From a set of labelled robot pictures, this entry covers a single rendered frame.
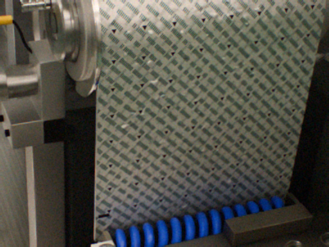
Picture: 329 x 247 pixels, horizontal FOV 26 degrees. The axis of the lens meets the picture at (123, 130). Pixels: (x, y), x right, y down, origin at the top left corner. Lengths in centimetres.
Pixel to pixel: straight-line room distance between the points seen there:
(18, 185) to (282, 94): 45
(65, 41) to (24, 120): 13
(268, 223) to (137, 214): 14
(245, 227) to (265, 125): 11
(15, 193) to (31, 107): 28
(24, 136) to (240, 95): 23
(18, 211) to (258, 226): 37
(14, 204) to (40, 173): 22
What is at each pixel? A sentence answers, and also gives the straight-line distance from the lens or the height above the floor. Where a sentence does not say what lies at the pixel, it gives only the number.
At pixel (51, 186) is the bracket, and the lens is 82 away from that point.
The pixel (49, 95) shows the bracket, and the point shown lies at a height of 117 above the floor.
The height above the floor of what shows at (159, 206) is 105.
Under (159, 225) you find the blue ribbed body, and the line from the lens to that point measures 77.
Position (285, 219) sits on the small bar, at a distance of 79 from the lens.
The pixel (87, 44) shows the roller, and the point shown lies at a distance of 65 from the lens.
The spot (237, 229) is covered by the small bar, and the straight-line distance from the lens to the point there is 77.
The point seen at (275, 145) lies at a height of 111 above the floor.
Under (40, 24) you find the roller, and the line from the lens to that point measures 87.
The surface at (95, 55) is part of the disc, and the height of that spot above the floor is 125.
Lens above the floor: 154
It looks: 33 degrees down
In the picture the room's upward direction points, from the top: 2 degrees clockwise
